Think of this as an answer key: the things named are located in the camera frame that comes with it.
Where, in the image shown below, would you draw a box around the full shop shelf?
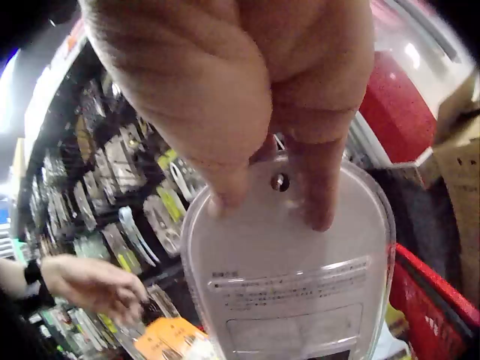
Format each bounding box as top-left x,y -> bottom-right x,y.
11,19 -> 210,360

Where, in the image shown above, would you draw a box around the person's left fingers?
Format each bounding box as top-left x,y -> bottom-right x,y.
101,270 -> 151,331

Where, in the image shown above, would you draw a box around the brown cardboard box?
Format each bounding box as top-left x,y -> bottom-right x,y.
427,73 -> 480,300

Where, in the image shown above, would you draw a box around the person's right fingers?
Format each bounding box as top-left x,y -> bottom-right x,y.
259,107 -> 357,231

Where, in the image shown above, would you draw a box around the clear plastic blister pack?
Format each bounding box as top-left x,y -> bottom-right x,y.
180,153 -> 396,360

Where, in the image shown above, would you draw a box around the black wrist band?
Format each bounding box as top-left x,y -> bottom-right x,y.
23,259 -> 54,306

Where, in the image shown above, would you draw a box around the person's right thumb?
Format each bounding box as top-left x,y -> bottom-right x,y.
165,90 -> 272,209

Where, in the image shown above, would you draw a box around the red shopping basket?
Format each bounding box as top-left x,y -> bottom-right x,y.
388,243 -> 480,360

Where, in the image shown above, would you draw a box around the person's right hand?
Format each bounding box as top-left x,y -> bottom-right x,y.
80,0 -> 376,231

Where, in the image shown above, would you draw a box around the orange packet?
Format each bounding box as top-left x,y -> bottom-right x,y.
133,317 -> 211,360

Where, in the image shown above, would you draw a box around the person's left hand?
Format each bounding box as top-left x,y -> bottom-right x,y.
40,254 -> 151,331

